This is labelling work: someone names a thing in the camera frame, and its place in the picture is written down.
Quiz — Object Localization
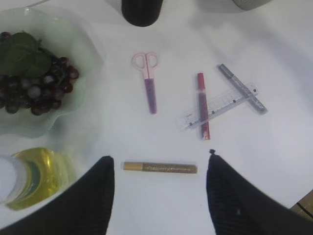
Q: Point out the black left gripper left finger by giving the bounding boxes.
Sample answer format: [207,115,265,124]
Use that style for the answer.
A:
[0,156,114,235]

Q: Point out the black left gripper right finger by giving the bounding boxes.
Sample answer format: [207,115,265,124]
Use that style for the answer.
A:
[206,149,313,235]

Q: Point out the green tea plastic bottle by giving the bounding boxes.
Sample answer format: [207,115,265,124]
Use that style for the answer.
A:
[0,147,76,211]

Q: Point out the clear plastic ruler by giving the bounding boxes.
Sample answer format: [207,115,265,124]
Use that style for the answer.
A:
[177,88,247,131]

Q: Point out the purple artificial grape bunch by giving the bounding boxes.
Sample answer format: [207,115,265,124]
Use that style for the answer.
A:
[0,31,80,116]

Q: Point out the pink purple small scissors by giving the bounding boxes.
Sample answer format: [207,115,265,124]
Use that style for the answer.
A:
[132,52,158,115]

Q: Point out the gold glitter marker pen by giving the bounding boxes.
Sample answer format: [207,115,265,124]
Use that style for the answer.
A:
[123,162,198,174]

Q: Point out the silver glitter marker pen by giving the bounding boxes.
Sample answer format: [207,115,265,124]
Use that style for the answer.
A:
[218,64,268,115]

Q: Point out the red marker pen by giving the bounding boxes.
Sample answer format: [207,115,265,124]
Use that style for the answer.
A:
[197,73,210,141]

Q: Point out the green wavy glass plate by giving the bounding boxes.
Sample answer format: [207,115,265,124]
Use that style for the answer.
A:
[0,8,100,138]

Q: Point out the green woven plastic basket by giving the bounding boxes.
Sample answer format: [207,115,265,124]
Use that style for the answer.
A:
[233,0,271,11]

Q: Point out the black mesh pen holder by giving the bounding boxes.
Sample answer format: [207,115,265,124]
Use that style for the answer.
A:
[121,0,163,27]

